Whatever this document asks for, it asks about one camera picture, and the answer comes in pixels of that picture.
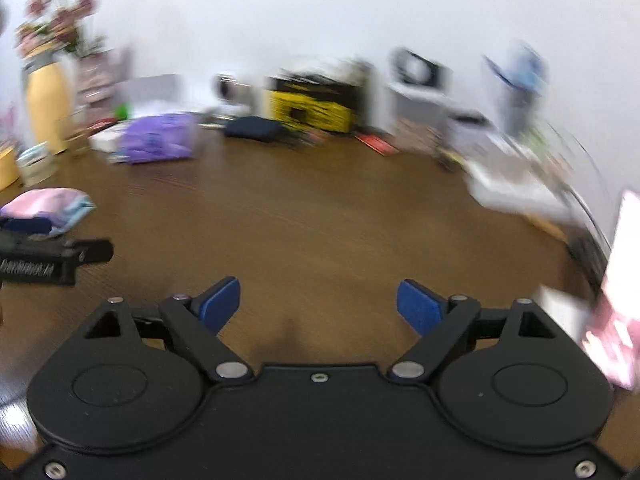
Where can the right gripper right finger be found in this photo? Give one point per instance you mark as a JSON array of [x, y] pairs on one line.
[[444, 326]]

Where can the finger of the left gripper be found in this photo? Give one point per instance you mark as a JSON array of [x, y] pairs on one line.
[[99, 250], [29, 226]]

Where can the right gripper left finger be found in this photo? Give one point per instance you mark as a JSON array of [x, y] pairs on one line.
[[194, 323]]

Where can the pink blue purple mesh vest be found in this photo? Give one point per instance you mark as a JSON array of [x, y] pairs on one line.
[[65, 207]]

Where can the yellow cup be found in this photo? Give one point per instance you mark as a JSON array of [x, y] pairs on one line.
[[8, 168]]

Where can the white flat box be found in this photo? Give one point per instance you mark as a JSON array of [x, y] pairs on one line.
[[108, 140]]

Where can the purple tissue pack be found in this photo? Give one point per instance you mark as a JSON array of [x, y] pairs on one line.
[[159, 126]]

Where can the green tube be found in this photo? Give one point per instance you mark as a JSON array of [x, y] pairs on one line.
[[121, 112]]

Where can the yellow thermos jug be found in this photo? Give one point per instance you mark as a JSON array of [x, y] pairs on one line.
[[47, 96]]

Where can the white power strip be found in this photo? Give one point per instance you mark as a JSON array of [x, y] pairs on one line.
[[527, 194]]

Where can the red snack packet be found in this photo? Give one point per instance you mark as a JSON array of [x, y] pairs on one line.
[[377, 143]]

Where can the dark navy pouch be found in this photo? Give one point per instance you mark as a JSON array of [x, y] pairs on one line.
[[255, 129]]

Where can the glass vase with flowers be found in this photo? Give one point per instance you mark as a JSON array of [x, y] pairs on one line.
[[56, 27]]

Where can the clear container with lid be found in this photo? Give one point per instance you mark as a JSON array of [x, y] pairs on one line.
[[420, 116]]

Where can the yellow black cardboard box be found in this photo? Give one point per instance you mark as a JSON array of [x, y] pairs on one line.
[[320, 102]]

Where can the blue water bottle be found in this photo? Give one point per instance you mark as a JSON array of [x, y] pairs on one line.
[[522, 82]]

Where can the white security camera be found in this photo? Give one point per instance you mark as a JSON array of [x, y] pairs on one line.
[[235, 98]]

